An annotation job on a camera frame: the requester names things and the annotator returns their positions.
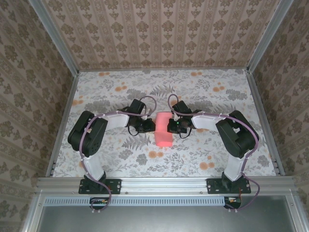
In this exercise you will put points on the pink cloth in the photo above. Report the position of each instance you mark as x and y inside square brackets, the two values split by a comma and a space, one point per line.
[161, 137]

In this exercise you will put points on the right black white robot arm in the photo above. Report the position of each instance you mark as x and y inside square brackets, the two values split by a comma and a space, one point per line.
[239, 137]

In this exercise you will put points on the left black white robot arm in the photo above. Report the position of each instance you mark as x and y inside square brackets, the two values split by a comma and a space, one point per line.
[84, 135]

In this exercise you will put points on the floral patterned table cover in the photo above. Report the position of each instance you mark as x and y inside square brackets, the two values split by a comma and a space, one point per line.
[144, 82]

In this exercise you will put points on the grey metal panel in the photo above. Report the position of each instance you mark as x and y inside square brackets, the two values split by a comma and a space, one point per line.
[169, 220]

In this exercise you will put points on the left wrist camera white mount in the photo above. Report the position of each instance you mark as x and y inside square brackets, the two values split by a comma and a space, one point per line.
[144, 117]

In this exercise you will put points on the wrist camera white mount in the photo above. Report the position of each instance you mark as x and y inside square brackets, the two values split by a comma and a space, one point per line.
[144, 117]
[172, 117]

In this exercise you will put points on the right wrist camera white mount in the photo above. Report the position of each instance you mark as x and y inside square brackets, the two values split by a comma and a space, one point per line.
[172, 117]

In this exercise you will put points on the thin aluminium frame rail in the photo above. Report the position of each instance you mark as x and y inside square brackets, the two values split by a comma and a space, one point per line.
[164, 69]

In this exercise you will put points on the wide aluminium frame rail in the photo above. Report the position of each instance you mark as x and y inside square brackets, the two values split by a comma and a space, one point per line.
[164, 184]

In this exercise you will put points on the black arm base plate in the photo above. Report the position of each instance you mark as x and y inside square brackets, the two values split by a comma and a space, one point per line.
[116, 186]
[213, 186]

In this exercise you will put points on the aluminium frame post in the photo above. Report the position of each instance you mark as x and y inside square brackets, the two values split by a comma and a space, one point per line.
[56, 36]
[268, 36]

